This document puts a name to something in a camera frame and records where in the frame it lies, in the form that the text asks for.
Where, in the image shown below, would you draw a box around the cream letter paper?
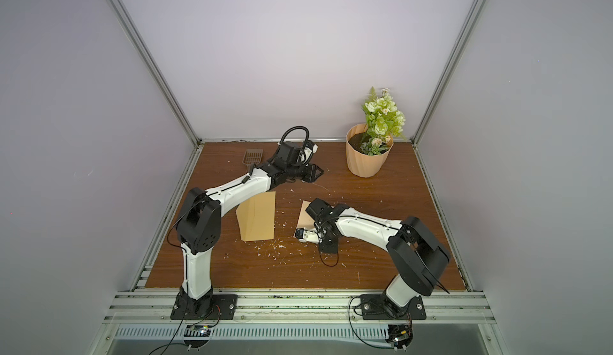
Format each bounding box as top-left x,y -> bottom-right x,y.
296,200 -> 314,230

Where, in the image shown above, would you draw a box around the tan paper envelope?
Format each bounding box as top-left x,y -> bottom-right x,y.
236,192 -> 276,243

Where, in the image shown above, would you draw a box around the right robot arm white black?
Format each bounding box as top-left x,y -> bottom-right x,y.
295,199 -> 451,318

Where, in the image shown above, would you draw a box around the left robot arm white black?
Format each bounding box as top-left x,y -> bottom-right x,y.
174,140 -> 323,316

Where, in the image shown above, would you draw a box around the brown plastic slotted scoop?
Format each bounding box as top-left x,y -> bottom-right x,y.
243,148 -> 263,167

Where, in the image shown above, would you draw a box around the ribbed beige flower pot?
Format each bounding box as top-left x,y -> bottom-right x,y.
346,124 -> 394,178

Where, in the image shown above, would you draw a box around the green white artificial flowers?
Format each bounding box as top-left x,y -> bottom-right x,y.
359,87 -> 405,156

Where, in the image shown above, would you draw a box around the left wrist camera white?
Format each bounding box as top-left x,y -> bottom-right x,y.
299,140 -> 318,163

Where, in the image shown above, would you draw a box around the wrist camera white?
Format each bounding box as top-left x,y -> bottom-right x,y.
295,228 -> 321,244
299,140 -> 318,163

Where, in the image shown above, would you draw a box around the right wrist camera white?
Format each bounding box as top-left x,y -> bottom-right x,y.
295,228 -> 321,244

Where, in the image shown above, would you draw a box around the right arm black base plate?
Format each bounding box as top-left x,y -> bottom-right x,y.
353,294 -> 427,321

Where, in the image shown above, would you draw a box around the right controller board with cable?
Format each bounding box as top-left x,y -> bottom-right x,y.
347,297 -> 414,352

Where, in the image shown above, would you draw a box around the controller board with cable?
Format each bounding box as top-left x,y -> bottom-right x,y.
149,324 -> 212,354
347,297 -> 414,352

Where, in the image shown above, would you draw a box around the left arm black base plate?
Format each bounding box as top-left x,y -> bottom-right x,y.
170,293 -> 238,320

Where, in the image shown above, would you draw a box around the left controller board with cable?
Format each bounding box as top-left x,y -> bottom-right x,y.
149,324 -> 212,354

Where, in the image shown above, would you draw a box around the aluminium front rail frame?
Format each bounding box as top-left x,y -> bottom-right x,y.
89,289 -> 508,354

